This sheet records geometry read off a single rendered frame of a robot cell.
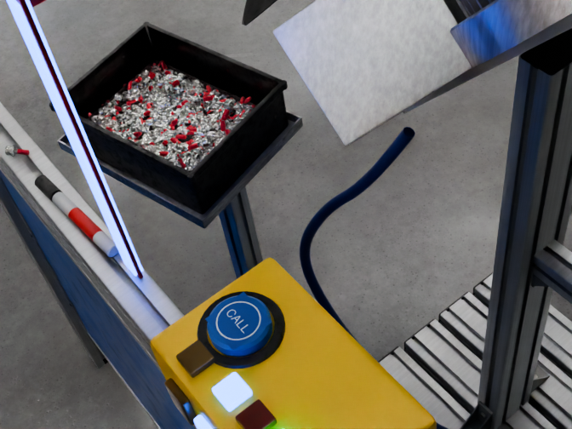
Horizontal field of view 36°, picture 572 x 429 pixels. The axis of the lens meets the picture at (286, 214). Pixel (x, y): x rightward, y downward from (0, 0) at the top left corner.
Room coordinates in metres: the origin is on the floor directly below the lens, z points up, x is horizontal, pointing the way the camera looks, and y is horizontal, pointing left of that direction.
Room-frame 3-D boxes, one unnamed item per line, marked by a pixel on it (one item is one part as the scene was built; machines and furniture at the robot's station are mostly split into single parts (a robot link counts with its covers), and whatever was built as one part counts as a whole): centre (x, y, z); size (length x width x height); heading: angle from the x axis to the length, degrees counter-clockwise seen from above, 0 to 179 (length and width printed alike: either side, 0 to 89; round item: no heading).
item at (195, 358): (0.28, 0.07, 1.08); 0.02 x 0.02 x 0.01; 30
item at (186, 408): (0.27, 0.09, 1.04); 0.02 x 0.01 x 0.03; 30
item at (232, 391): (0.25, 0.05, 1.08); 0.02 x 0.02 x 0.01; 30
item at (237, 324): (0.29, 0.04, 1.08); 0.04 x 0.04 x 0.02
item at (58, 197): (0.60, 0.21, 0.87); 0.14 x 0.01 x 0.01; 34
